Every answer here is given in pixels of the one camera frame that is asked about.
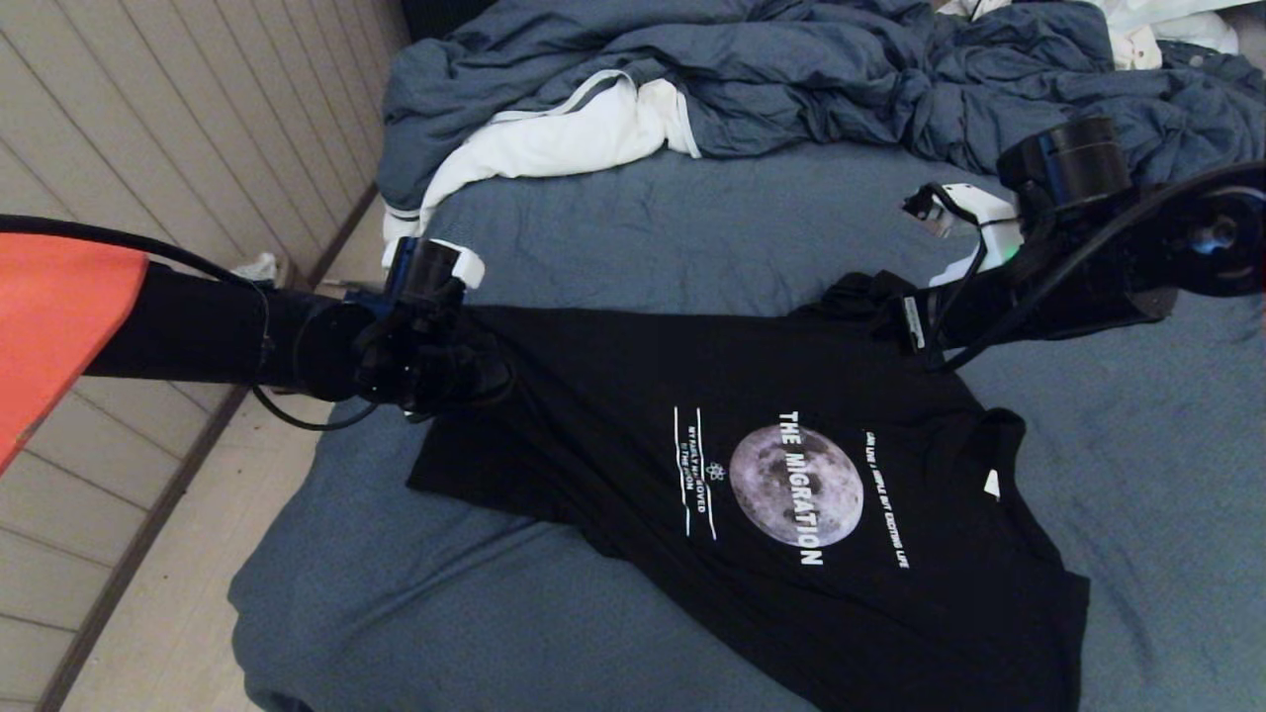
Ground black headboard panel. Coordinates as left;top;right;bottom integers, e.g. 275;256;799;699
401;0;505;45

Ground white blanket grey stripe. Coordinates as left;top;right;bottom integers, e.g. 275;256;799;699
382;71;701;248

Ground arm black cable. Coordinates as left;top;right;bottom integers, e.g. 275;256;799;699
0;216;377;433
920;160;1266;375

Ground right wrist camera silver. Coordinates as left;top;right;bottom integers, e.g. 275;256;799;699
900;184;965;240

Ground blue bed sheet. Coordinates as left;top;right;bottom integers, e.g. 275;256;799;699
229;143;1266;712

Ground black moon print T-shirt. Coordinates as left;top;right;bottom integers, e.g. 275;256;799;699
406;269;1092;712

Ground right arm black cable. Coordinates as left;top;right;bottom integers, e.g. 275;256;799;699
920;160;1266;375

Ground crumpled blue duvet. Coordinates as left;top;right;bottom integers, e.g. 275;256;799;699
376;0;1266;221

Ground right motor cylinder white bracket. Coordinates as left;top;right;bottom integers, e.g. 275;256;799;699
930;117;1134;288

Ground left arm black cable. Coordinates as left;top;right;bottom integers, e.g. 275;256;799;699
0;216;377;433

